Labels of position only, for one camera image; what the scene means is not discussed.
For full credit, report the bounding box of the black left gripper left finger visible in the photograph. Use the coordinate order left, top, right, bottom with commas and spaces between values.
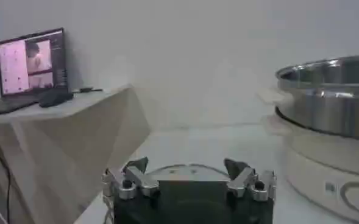
102, 156, 161, 201

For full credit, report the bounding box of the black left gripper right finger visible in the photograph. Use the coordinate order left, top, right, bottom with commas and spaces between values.
224, 158, 277, 202

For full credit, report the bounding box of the glass lid with steel rim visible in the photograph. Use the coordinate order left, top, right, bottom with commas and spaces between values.
145, 163, 230, 183

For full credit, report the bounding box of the cream steamer base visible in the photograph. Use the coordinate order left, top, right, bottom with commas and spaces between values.
261, 114, 359, 224

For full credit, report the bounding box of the light wooden desk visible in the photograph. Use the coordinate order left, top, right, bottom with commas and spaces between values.
0, 86, 152, 224

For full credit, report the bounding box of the steel steamer pot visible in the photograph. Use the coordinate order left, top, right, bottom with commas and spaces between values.
274, 54, 359, 141

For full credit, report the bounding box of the black computer mouse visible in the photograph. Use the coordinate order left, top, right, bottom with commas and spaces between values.
38, 90, 74, 108

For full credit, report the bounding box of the open laptop with pink screen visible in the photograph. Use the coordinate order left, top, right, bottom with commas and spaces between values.
0, 27, 69, 117

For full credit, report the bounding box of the thin dark cable on desk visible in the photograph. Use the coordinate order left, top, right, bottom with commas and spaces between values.
71, 87, 104, 94

